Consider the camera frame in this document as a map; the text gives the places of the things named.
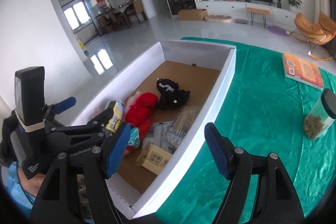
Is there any blue yellow roll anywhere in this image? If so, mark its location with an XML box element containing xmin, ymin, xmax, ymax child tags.
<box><xmin>103</xmin><ymin>101</ymin><xmax>125</xmax><ymax>135</ymax></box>

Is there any beige barcode packet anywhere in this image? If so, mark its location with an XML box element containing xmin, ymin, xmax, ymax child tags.
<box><xmin>136</xmin><ymin>142</ymin><xmax>172</xmax><ymax>175</ymax></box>

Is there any red knitted soft item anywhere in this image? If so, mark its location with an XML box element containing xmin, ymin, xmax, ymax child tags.
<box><xmin>125</xmin><ymin>92</ymin><xmax>158</xmax><ymax>142</ymax></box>

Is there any cotton swab bag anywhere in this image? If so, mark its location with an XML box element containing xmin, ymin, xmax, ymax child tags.
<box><xmin>163</xmin><ymin>106</ymin><xmax>201</xmax><ymax>154</ymax></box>

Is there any black knitted soft item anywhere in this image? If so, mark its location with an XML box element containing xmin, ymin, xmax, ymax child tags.
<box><xmin>156</xmin><ymin>79</ymin><xmax>190</xmax><ymax>111</ymax></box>

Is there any pink striped cloth packet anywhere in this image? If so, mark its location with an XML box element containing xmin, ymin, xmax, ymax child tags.
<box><xmin>125</xmin><ymin>90</ymin><xmax>142</xmax><ymax>114</ymax></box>

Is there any clear jar black lid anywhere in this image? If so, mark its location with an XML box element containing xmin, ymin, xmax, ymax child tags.
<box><xmin>303</xmin><ymin>88</ymin><xmax>335</xmax><ymax>140</ymax></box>

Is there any orange book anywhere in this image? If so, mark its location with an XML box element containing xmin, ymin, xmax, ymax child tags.
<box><xmin>282</xmin><ymin>52</ymin><xmax>324</xmax><ymax>90</ymax></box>

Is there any dining table with chairs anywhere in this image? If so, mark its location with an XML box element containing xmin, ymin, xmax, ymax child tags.
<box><xmin>96</xmin><ymin>0</ymin><xmax>148</xmax><ymax>32</ymax></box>

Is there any white cardboard storage box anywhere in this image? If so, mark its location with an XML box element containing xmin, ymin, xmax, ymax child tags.
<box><xmin>67</xmin><ymin>40</ymin><xmax>237</xmax><ymax>220</ymax></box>

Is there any purple round mat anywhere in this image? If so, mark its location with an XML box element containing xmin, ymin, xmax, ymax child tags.
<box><xmin>266</xmin><ymin>26</ymin><xmax>289</xmax><ymax>37</ymax></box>

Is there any orange rocking chair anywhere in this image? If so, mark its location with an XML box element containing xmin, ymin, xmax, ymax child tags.
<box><xmin>289</xmin><ymin>12</ymin><xmax>335</xmax><ymax>61</ymax></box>

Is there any white tv cabinet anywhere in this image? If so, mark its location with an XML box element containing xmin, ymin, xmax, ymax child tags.
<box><xmin>196</xmin><ymin>1</ymin><xmax>296</xmax><ymax>30</ymax></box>

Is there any wooden bench stool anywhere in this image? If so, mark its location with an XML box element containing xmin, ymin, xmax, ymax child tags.
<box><xmin>246</xmin><ymin>7</ymin><xmax>272</xmax><ymax>28</ymax></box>

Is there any round beige floor cushion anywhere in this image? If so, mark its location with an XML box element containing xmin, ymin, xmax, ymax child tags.
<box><xmin>204</xmin><ymin>15</ymin><xmax>233</xmax><ymax>24</ymax></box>

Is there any potted green plant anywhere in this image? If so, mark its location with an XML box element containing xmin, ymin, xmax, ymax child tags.
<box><xmin>285</xmin><ymin>0</ymin><xmax>302</xmax><ymax>12</ymax></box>

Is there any brown cardboard box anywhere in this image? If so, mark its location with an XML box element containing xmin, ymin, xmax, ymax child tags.
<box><xmin>178</xmin><ymin>9</ymin><xmax>208</xmax><ymax>21</ymax></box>

